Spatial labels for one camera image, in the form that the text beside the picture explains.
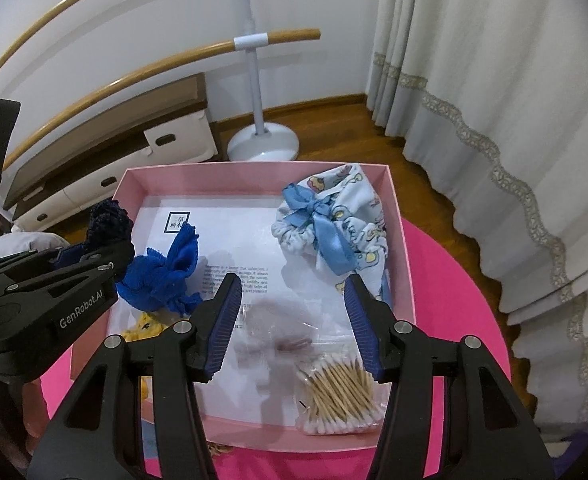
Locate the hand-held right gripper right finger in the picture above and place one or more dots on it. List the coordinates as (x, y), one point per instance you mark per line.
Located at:
(363, 325)

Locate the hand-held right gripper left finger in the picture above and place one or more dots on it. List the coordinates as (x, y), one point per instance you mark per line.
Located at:
(226, 320)

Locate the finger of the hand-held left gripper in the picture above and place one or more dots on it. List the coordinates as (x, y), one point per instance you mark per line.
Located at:
(71, 256)
(109, 262)

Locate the navy knitted scrunchie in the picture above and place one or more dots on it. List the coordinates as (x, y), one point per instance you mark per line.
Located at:
(109, 220)

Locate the royal blue cloth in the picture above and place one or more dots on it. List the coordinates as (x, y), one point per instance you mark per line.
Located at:
(159, 275)

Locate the clear plastic pouch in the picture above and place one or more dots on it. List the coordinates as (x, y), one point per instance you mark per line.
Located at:
(279, 325)

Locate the pink cardboard box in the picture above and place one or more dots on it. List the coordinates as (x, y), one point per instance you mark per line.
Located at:
(396, 220)

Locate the grey duvet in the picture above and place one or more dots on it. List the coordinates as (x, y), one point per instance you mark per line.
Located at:
(19, 245)

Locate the bag of cotton swabs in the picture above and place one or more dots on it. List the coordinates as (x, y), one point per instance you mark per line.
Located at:
(339, 395)

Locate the yellow scrunchie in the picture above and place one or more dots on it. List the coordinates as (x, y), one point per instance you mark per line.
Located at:
(144, 330)

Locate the white printed paper sheet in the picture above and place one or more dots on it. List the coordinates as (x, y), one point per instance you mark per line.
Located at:
(234, 240)

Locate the khaki scrunchie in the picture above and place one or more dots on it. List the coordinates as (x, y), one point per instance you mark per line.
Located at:
(219, 447)

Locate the light blue scrunchie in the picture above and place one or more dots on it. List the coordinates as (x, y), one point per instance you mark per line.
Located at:
(150, 435)

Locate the low white wooden cabinet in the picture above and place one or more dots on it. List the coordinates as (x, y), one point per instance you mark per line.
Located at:
(174, 140)

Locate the white barre stand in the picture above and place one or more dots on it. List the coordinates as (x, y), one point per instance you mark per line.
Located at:
(264, 145)

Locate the cream curtain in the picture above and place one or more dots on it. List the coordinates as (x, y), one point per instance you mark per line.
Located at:
(498, 85)

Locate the wooden barre rail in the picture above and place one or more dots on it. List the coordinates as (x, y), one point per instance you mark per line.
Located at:
(49, 15)
(294, 36)

